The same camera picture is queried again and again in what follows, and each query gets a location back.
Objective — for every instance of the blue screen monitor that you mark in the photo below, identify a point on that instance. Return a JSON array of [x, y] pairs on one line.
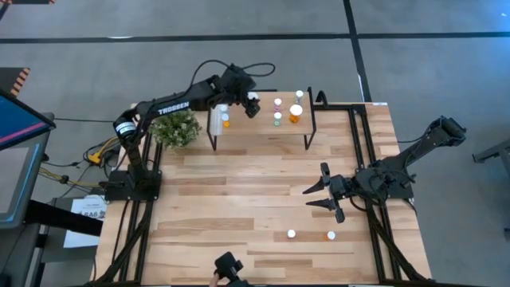
[[20, 119]]

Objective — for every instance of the small orange medicine bottle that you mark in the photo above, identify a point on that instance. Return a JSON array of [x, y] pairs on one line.
[[225, 118], [331, 235]]

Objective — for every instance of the potted green plant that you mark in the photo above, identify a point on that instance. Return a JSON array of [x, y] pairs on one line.
[[175, 129]]

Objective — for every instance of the grey metal stand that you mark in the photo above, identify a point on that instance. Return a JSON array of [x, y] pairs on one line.
[[494, 151]]

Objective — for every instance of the hazard-striped black floor mat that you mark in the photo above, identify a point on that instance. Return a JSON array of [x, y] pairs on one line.
[[16, 81], [28, 1]]

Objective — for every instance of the wooden shelf black frame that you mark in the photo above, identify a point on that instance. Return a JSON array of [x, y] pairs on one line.
[[263, 128]]

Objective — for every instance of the black stand beam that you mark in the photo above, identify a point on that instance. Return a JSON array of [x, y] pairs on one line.
[[63, 218]]

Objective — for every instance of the white printed paper sheet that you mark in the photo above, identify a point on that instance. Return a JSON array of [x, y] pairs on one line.
[[79, 239]]

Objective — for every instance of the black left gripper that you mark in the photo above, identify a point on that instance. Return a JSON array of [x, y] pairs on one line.
[[235, 81]]

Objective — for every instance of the black handheld device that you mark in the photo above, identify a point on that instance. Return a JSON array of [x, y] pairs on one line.
[[228, 267]]

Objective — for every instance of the person's hand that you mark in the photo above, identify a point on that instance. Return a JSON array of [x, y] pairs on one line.
[[215, 281]]

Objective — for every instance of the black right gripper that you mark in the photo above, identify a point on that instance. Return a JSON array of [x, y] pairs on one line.
[[340, 187]]

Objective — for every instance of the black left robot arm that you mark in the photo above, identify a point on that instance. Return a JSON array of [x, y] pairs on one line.
[[175, 105]]

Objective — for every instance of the black aluminium table frame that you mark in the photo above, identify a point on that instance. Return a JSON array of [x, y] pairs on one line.
[[338, 107]]

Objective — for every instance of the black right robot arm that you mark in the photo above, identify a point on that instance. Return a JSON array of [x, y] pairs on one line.
[[418, 149]]

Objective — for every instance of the small clear medicine bottle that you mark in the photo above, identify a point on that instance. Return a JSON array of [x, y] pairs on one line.
[[299, 95]]

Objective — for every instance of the clear bottle with green pills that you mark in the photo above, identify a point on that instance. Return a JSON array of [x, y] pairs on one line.
[[277, 116]]

